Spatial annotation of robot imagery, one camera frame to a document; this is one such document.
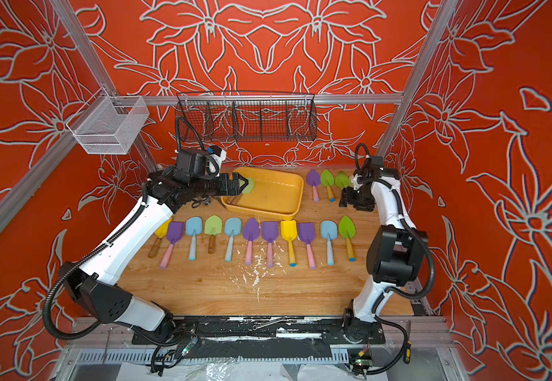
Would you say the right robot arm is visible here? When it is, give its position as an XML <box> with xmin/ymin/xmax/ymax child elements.
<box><xmin>339</xmin><ymin>153</ymin><xmax>436</xmax><ymax>377</ymax></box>

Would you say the white mesh wall basket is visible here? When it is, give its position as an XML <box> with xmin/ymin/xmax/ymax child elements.
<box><xmin>67</xmin><ymin>96</ymin><xmax>149</xmax><ymax>155</ymax></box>

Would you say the yellow plastic storage box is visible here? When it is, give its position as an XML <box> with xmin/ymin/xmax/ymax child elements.
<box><xmin>221</xmin><ymin>167</ymin><xmax>304</xmax><ymax>221</ymax></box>

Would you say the yellow handled screwdriver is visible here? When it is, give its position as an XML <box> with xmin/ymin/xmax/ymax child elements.
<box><xmin>403</xmin><ymin>345</ymin><xmax>411</xmax><ymax>364</ymax></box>

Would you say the purple square shovel pink handle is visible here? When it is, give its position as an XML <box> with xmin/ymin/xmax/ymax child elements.
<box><xmin>298</xmin><ymin>222</ymin><xmax>317</xmax><ymax>270</ymax></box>

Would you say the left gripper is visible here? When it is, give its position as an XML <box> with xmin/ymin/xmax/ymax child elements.
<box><xmin>193</xmin><ymin>171</ymin><xmax>251</xmax><ymax>198</ymax></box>

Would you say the purple pointed shovel pink handle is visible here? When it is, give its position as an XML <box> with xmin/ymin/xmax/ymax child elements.
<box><xmin>243</xmin><ymin>217</ymin><xmax>260</xmax><ymax>265</ymax></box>

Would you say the yellow shovel purple handle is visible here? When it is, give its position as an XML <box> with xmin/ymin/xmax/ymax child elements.
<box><xmin>148</xmin><ymin>218</ymin><xmax>171</xmax><ymax>258</ymax></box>

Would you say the light blue shovel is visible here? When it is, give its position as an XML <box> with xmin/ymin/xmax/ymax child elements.
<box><xmin>224</xmin><ymin>217</ymin><xmax>242</xmax><ymax>262</ymax></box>
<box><xmin>320</xmin><ymin>220</ymin><xmax>338</xmax><ymax>266</ymax></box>
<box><xmin>185</xmin><ymin>217</ymin><xmax>203</xmax><ymax>261</ymax></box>

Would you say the green shovel wooden handle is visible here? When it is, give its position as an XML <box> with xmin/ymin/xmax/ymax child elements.
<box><xmin>204</xmin><ymin>215</ymin><xmax>223</xmax><ymax>254</ymax></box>

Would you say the green shovel yellow handle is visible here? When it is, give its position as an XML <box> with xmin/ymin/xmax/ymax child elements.
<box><xmin>338</xmin><ymin>215</ymin><xmax>356</xmax><ymax>262</ymax></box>
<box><xmin>335</xmin><ymin>171</ymin><xmax>350</xmax><ymax>189</ymax></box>
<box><xmin>320</xmin><ymin>169</ymin><xmax>336</xmax><ymax>203</ymax></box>

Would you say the black wire wall basket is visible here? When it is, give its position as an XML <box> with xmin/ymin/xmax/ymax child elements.
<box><xmin>175</xmin><ymin>91</ymin><xmax>318</xmax><ymax>143</ymax></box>

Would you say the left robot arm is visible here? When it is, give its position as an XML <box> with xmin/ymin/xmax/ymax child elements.
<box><xmin>42</xmin><ymin>145</ymin><xmax>250</xmax><ymax>347</ymax></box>

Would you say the purple scoop shovel pink handle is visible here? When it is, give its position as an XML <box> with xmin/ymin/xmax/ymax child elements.
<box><xmin>159</xmin><ymin>222</ymin><xmax>185</xmax><ymax>269</ymax></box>

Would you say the white cable duct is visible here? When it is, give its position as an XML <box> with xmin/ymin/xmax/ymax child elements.
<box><xmin>75</xmin><ymin>349</ymin><xmax>350</xmax><ymax>366</ymax></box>

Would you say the pale green shovel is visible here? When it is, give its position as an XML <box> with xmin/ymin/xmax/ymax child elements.
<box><xmin>239</xmin><ymin>178</ymin><xmax>255</xmax><ymax>195</ymax></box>

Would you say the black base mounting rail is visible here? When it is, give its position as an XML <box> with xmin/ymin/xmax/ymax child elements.
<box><xmin>133</xmin><ymin>314</ymin><xmax>385</xmax><ymax>344</ymax></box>

